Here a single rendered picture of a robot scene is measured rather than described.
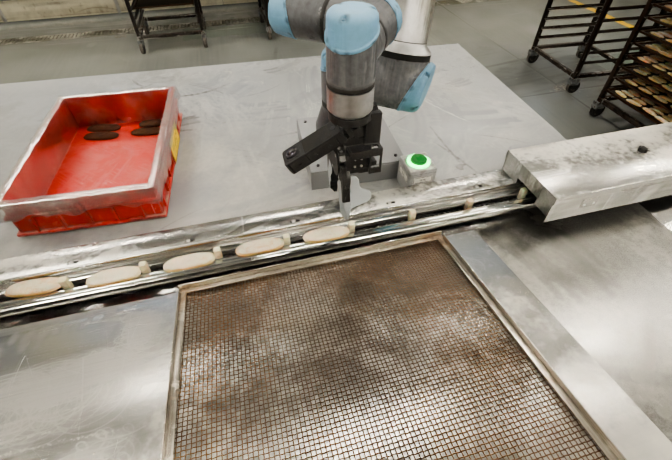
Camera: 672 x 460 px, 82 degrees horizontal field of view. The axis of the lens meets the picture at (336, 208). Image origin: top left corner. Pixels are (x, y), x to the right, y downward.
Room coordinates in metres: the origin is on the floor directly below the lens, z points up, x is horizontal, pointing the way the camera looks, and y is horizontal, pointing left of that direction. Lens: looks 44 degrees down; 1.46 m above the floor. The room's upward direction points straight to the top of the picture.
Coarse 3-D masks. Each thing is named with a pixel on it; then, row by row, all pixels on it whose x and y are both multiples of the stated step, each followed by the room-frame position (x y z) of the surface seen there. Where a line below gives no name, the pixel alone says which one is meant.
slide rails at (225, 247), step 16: (496, 192) 0.69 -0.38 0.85; (512, 192) 0.69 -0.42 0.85; (416, 208) 0.63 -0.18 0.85; (432, 208) 0.63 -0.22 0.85; (480, 208) 0.63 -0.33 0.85; (336, 224) 0.58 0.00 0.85; (400, 224) 0.58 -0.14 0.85; (240, 240) 0.54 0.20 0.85; (160, 256) 0.49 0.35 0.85; (176, 256) 0.49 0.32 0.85; (240, 256) 0.49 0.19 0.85; (80, 272) 0.45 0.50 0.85; (96, 272) 0.45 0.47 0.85; (160, 272) 0.45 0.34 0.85; (0, 288) 0.42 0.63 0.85; (80, 288) 0.42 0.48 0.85; (0, 304) 0.38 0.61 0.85
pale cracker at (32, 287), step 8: (32, 280) 0.43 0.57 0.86; (40, 280) 0.43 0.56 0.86; (48, 280) 0.43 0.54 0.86; (56, 280) 0.43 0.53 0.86; (8, 288) 0.41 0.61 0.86; (16, 288) 0.41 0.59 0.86; (24, 288) 0.41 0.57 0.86; (32, 288) 0.41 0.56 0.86; (40, 288) 0.41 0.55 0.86; (48, 288) 0.41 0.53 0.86; (56, 288) 0.41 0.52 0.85; (8, 296) 0.40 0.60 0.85; (16, 296) 0.40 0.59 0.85; (24, 296) 0.40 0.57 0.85
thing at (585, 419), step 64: (320, 256) 0.45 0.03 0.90; (384, 256) 0.46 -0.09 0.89; (384, 320) 0.31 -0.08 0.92; (448, 320) 0.31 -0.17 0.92; (512, 320) 0.30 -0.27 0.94; (256, 384) 0.21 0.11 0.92; (320, 384) 0.21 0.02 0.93; (384, 384) 0.21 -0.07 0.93; (448, 384) 0.21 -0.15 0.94; (512, 384) 0.20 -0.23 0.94; (192, 448) 0.13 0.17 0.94; (320, 448) 0.13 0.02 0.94; (384, 448) 0.13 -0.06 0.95; (448, 448) 0.13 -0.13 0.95
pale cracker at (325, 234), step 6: (324, 228) 0.56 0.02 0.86; (330, 228) 0.56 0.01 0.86; (336, 228) 0.56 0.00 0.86; (342, 228) 0.56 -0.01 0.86; (306, 234) 0.55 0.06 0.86; (312, 234) 0.54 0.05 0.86; (318, 234) 0.54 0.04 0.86; (324, 234) 0.54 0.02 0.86; (330, 234) 0.54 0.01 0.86; (336, 234) 0.54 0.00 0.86; (342, 234) 0.55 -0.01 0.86; (306, 240) 0.53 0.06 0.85; (312, 240) 0.53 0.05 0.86; (318, 240) 0.53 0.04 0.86; (324, 240) 0.53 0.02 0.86; (330, 240) 0.53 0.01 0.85
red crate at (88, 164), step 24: (144, 120) 1.05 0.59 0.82; (72, 144) 0.92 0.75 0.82; (96, 144) 0.92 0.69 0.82; (120, 144) 0.92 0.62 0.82; (144, 144) 0.92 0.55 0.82; (72, 168) 0.81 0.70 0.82; (96, 168) 0.81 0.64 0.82; (120, 168) 0.81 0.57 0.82; (144, 168) 0.81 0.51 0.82; (48, 192) 0.72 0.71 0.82; (168, 192) 0.71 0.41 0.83; (72, 216) 0.60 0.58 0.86; (96, 216) 0.61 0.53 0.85; (120, 216) 0.62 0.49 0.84; (144, 216) 0.62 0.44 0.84
